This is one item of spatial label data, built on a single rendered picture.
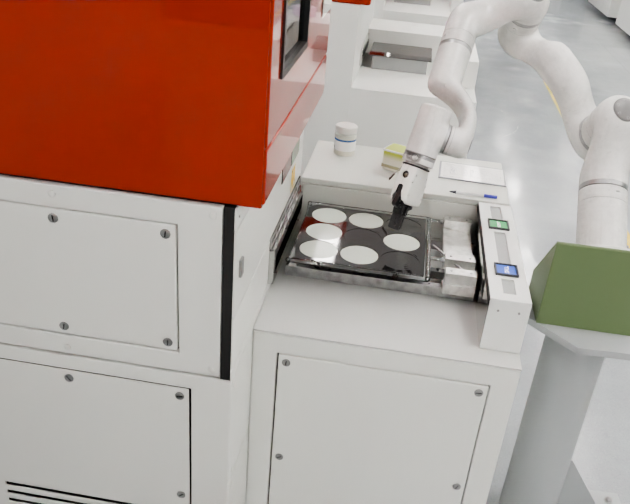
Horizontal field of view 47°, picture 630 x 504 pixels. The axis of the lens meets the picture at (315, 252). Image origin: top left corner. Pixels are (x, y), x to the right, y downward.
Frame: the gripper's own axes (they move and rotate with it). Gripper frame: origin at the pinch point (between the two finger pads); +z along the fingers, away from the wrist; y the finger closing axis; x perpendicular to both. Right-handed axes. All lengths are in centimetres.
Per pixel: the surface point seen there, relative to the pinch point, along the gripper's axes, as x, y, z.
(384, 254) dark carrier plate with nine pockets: -0.4, -0.9, 9.2
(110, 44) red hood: 20, -89, -16
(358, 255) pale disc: 4.2, -6.0, 11.5
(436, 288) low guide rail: -15.4, 4.1, 12.8
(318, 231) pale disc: 20.1, -2.7, 10.0
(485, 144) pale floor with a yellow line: 122, 364, -62
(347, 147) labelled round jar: 39, 29, -15
